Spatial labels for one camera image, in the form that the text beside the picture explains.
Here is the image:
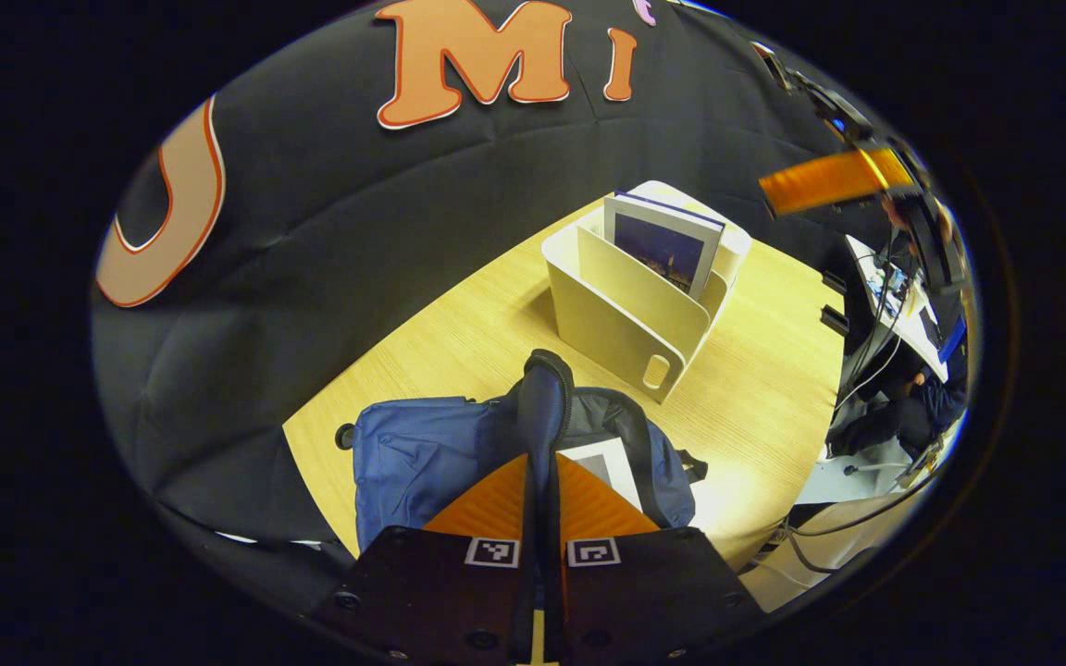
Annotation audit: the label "blue schoolbag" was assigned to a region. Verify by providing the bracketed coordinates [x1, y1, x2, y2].
[339, 349, 708, 556]

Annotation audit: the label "black floor cable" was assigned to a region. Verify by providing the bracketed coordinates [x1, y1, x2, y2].
[785, 476, 934, 576]

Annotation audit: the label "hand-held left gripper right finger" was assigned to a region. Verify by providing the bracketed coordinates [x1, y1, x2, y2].
[549, 453, 765, 662]

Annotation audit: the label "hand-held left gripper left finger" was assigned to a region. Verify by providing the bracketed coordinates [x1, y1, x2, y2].
[311, 453, 535, 662]

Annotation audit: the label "white spine book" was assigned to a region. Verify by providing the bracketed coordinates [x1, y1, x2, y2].
[556, 438, 645, 512]

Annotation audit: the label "dark blue cover book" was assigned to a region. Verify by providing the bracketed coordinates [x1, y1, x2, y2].
[603, 190, 726, 302]

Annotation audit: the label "white bookshelf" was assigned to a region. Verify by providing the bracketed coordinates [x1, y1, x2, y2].
[541, 180, 753, 404]

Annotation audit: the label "white background desk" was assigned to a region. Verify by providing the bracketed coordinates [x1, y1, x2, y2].
[843, 234, 952, 382]

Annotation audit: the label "person's dark blue clothing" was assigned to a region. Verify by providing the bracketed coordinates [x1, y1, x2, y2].
[829, 314, 969, 459]

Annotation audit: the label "black backdrop cloth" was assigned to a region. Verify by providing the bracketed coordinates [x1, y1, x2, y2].
[92, 0, 895, 565]

